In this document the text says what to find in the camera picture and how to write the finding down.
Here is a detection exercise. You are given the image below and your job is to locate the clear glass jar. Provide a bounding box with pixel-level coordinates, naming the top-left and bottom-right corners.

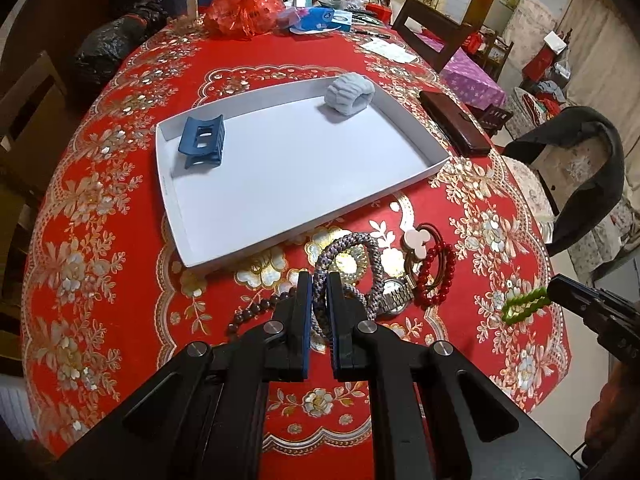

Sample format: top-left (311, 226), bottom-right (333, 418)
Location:
top-left (172, 0), bottom-right (198, 22)

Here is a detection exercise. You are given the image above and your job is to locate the black plastic bag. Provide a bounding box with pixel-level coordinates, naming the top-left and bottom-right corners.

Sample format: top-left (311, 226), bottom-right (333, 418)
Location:
top-left (73, 1), bottom-right (168, 88)

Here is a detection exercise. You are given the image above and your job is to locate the white mouse-shaped hair tie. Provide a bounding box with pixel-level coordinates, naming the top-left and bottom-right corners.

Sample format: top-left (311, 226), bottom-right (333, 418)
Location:
top-left (401, 222), bottom-right (446, 281)

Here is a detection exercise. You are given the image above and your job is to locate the brown wooden bead bracelet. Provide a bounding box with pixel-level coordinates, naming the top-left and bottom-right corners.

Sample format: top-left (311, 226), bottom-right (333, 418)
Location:
top-left (226, 288), bottom-right (298, 337)

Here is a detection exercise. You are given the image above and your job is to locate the green bead bracelet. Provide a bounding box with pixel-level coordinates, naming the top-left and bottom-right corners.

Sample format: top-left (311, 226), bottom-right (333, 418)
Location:
top-left (500, 286), bottom-right (551, 326)

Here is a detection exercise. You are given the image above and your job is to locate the dark wooden chair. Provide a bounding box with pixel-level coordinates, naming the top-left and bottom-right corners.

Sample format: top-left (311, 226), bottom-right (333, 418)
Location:
top-left (392, 0), bottom-right (473, 74)

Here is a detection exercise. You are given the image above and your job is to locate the person's right hand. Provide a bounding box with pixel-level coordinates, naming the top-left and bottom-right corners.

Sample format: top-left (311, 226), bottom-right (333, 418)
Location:
top-left (582, 362), bottom-right (639, 466)

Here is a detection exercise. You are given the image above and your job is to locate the blue hair claw clip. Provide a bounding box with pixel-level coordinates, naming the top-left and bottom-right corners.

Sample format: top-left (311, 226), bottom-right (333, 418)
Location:
top-left (178, 115), bottom-right (226, 169)

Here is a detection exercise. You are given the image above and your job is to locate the purple cloth side table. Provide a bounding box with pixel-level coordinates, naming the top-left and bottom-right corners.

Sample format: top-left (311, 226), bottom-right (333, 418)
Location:
top-left (439, 48), bottom-right (506, 110)

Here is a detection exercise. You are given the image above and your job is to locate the small wooden stool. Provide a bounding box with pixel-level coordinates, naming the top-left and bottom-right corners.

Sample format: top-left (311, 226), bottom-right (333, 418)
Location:
top-left (468, 104), bottom-right (513, 138)

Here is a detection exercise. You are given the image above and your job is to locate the white paper sheet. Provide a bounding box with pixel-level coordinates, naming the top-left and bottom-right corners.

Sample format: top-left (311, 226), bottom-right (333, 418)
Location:
top-left (361, 38), bottom-right (418, 63)

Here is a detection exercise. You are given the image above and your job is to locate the red floral tablecloth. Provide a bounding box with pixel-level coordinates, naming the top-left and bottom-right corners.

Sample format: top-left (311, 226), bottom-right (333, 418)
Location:
top-left (23, 29), bottom-right (570, 453)

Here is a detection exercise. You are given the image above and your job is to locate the red plastic bag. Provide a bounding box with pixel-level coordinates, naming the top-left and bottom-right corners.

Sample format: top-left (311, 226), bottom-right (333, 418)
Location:
top-left (203, 0), bottom-right (285, 38)

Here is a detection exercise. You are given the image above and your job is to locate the red bead bracelet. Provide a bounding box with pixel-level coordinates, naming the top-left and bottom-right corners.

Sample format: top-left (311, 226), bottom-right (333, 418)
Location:
top-left (414, 240), bottom-right (458, 309)

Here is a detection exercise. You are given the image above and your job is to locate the purple white braided bracelet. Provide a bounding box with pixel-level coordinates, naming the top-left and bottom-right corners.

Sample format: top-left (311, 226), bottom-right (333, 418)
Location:
top-left (310, 231), bottom-right (388, 340)

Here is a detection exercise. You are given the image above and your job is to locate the white shallow tray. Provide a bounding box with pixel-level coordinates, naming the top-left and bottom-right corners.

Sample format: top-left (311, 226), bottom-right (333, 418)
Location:
top-left (155, 77), bottom-right (450, 269)

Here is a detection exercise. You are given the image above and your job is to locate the blue tissue box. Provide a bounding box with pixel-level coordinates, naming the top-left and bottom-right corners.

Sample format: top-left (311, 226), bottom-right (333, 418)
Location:
top-left (288, 6), bottom-right (352, 35)

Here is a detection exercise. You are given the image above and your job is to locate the wooden chair at left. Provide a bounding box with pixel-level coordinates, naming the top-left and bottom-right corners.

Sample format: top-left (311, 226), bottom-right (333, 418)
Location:
top-left (1, 52), bottom-right (77, 377)

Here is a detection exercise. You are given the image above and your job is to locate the brown leather wallet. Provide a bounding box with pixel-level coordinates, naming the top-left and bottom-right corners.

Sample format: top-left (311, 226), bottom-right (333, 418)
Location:
top-left (419, 91), bottom-right (491, 158)

